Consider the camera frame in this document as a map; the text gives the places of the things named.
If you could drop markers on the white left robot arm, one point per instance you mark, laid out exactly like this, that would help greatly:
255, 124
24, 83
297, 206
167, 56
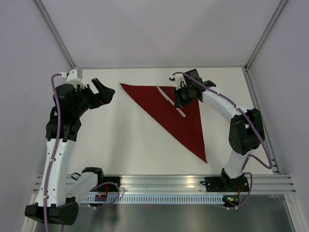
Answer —
54, 203

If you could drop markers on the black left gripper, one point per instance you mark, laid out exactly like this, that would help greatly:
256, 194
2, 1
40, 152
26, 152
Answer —
105, 97

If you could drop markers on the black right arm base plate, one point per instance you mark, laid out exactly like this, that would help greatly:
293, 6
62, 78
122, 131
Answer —
219, 184

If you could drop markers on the aluminium right frame post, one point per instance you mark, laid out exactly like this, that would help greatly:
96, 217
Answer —
266, 32

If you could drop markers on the dark red cloth napkin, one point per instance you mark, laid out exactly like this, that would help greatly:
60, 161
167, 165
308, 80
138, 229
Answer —
183, 124

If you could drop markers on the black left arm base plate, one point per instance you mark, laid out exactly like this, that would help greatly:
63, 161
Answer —
110, 187

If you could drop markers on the silver table knife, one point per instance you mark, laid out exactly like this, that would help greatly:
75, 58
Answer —
170, 101

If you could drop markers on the aluminium frame post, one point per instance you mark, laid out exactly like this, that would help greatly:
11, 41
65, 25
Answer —
266, 32
54, 32

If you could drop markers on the aluminium left frame post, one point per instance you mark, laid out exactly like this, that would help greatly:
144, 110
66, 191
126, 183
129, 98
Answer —
54, 32

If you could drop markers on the white slotted cable duct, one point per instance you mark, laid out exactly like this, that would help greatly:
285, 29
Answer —
156, 199

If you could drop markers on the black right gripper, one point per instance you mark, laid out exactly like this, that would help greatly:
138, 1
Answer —
179, 103

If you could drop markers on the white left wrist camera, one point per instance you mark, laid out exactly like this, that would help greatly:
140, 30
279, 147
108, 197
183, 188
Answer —
74, 77

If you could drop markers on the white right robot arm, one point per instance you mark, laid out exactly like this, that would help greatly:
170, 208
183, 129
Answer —
246, 130

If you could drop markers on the aluminium front rail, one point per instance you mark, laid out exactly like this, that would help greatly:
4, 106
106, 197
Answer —
190, 184

